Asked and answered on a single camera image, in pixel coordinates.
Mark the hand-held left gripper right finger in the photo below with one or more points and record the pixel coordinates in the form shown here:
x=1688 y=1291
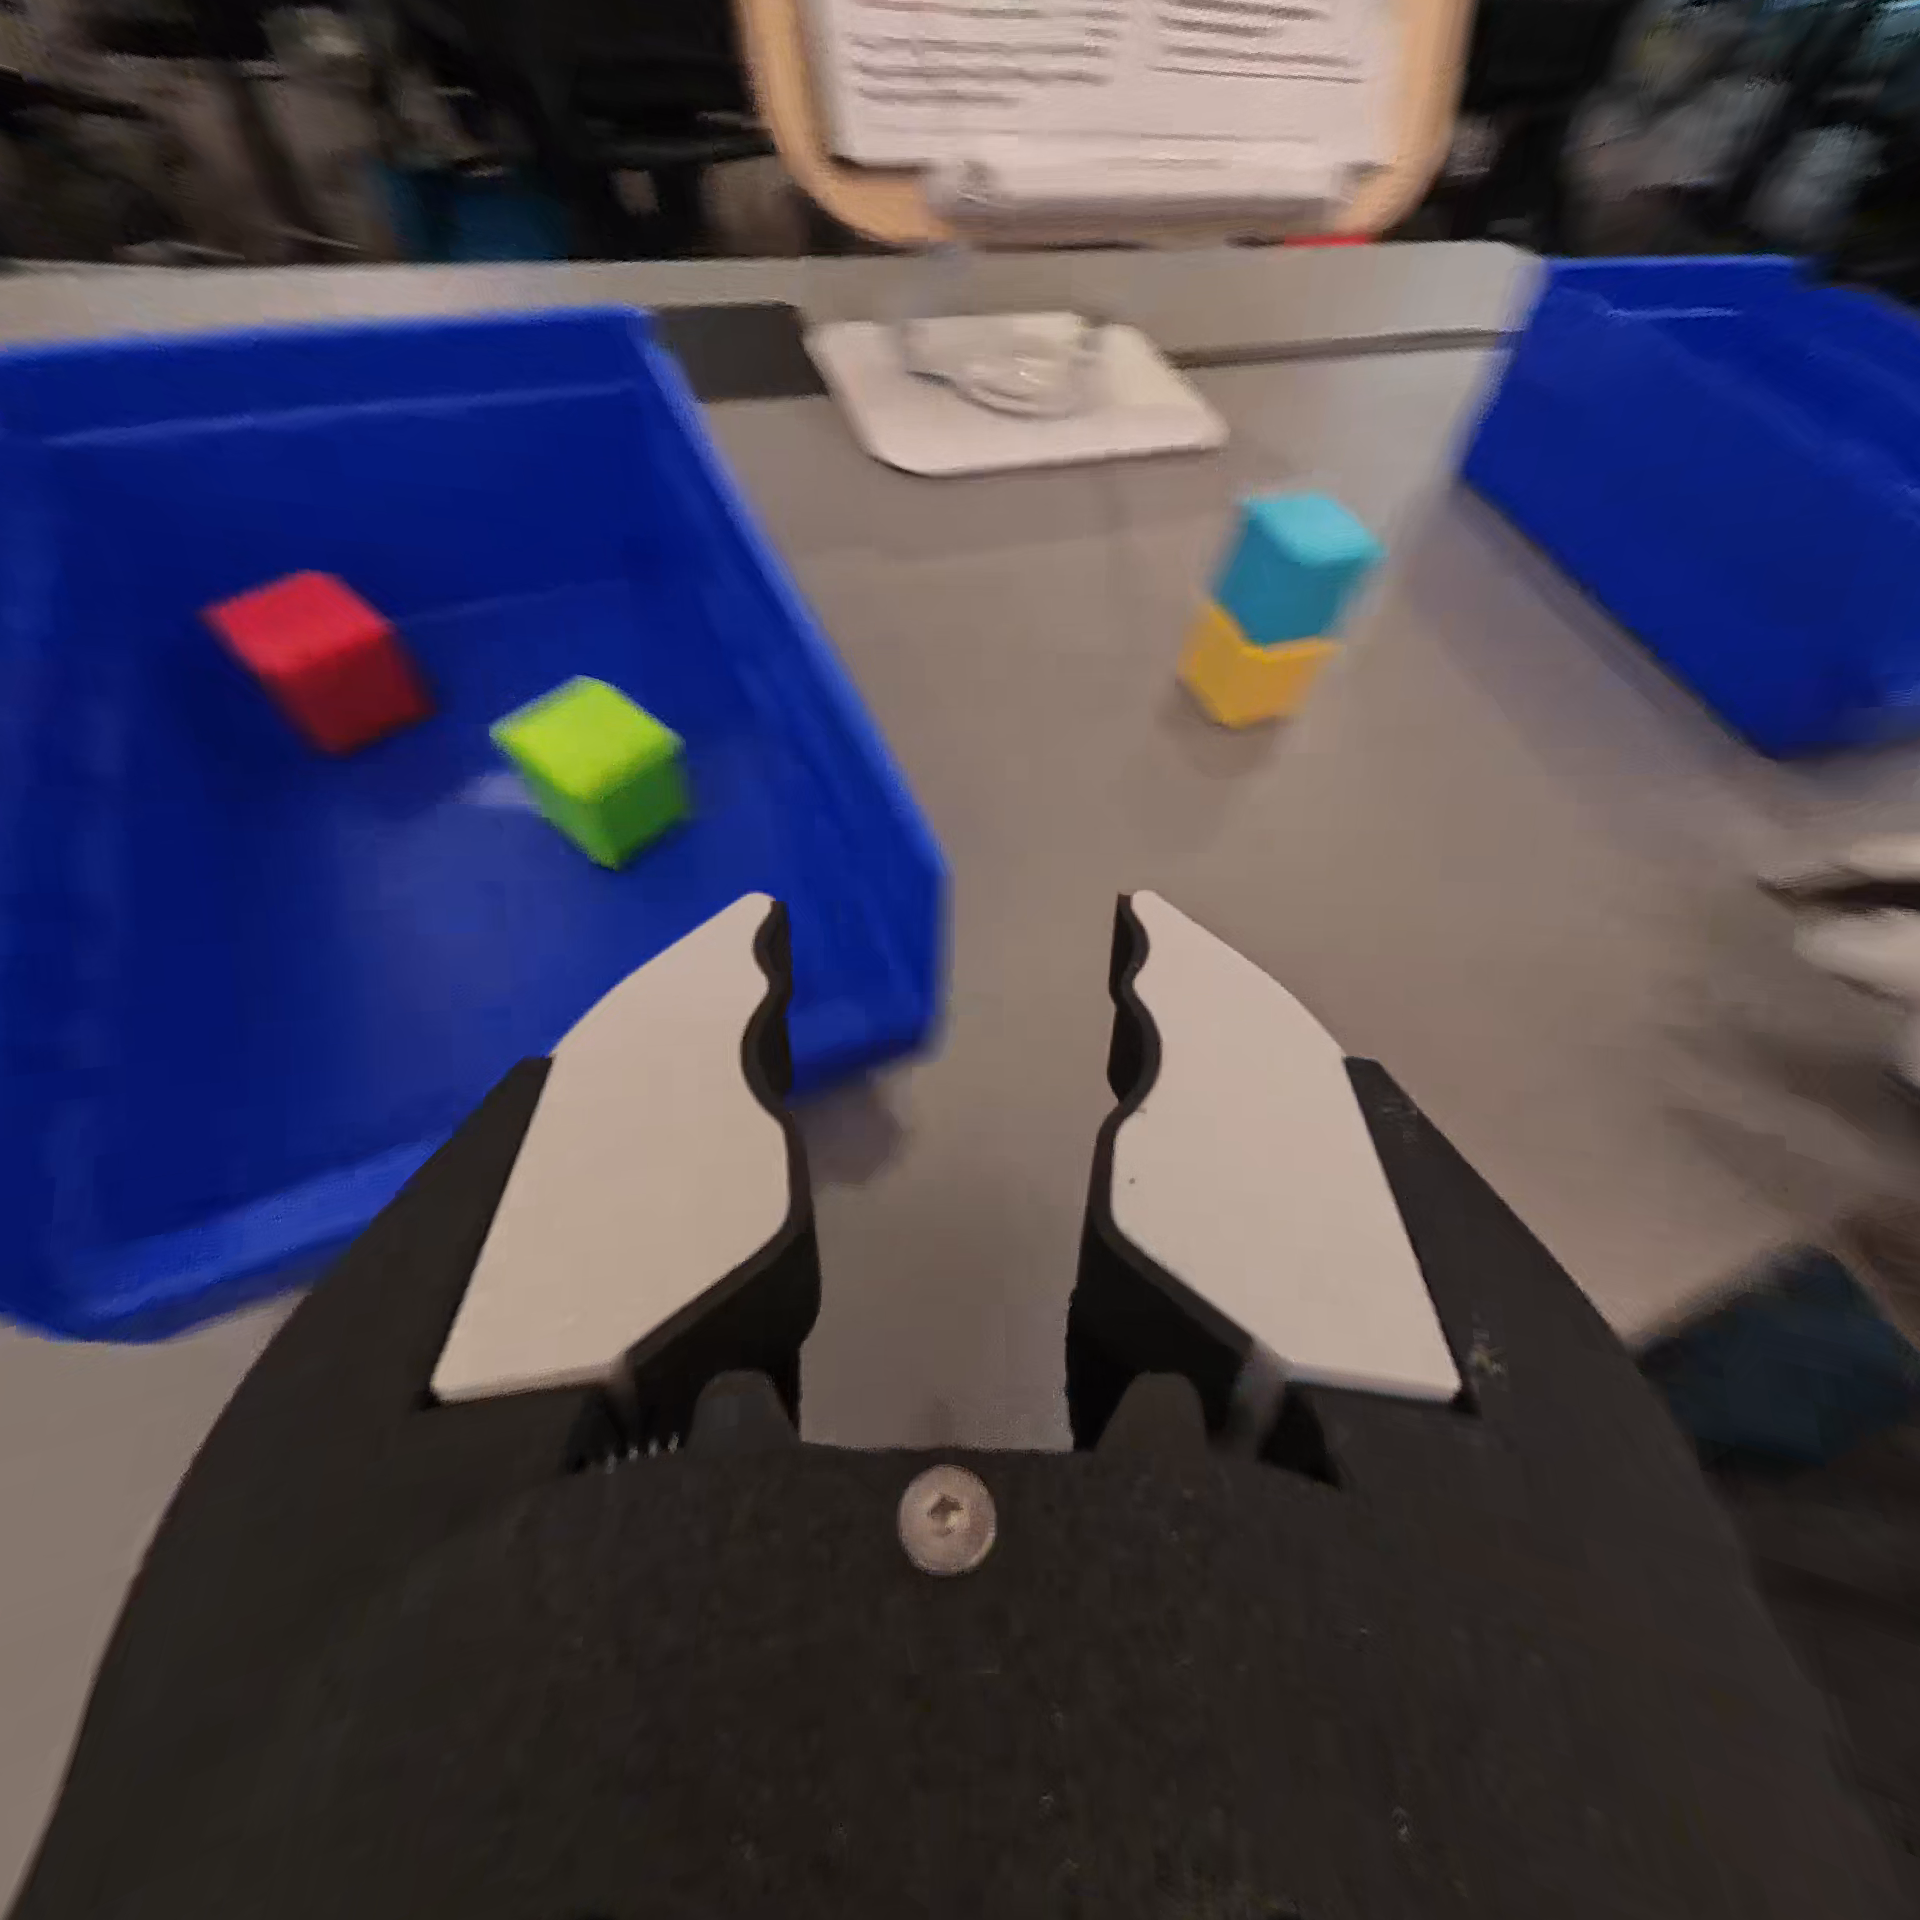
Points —
x=1275 y=1184

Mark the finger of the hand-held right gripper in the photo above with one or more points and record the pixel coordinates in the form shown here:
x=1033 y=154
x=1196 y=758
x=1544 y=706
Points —
x=1868 y=878
x=1875 y=953

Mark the grey desk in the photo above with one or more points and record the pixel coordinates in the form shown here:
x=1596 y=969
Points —
x=1049 y=674

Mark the yellow cube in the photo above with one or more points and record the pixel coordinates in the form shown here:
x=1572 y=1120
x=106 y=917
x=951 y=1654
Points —
x=1254 y=681

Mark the green cube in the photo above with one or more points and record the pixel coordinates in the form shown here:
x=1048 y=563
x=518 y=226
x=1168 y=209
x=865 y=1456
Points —
x=593 y=773

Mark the blue plastic bin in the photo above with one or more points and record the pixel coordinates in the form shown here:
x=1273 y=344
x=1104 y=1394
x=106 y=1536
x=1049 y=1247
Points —
x=225 y=974
x=1694 y=523

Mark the cyan cube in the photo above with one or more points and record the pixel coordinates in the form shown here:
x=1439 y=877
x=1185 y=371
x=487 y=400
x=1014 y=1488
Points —
x=1298 y=563

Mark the red cube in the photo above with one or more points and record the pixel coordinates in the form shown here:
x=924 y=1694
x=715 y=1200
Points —
x=315 y=662

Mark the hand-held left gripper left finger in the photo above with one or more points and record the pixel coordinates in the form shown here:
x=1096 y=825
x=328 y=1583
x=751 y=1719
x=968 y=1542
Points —
x=628 y=1184

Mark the person's blue jeans leg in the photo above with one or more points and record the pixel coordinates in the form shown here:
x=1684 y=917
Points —
x=1785 y=1365

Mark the printed instruction sheet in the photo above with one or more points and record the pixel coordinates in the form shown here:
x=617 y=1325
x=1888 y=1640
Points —
x=1108 y=89

